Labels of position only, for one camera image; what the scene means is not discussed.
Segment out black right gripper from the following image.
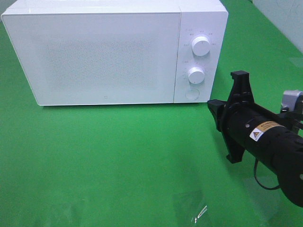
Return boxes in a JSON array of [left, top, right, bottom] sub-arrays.
[[207, 70, 282, 164]]

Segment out white microwave knob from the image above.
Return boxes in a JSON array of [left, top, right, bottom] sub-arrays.
[[191, 35, 211, 56], [188, 67, 205, 84]]

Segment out white microwave door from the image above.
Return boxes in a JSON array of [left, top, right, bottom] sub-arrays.
[[2, 13, 180, 106]]

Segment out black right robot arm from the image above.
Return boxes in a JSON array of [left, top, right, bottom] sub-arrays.
[[207, 70, 303, 207]]

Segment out round door release button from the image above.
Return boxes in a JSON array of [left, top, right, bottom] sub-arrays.
[[185, 88, 200, 100]]

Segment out white microwave oven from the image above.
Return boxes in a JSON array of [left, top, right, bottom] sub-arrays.
[[1, 0, 229, 105]]

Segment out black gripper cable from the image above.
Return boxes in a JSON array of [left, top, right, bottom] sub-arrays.
[[253, 158, 280, 190]]

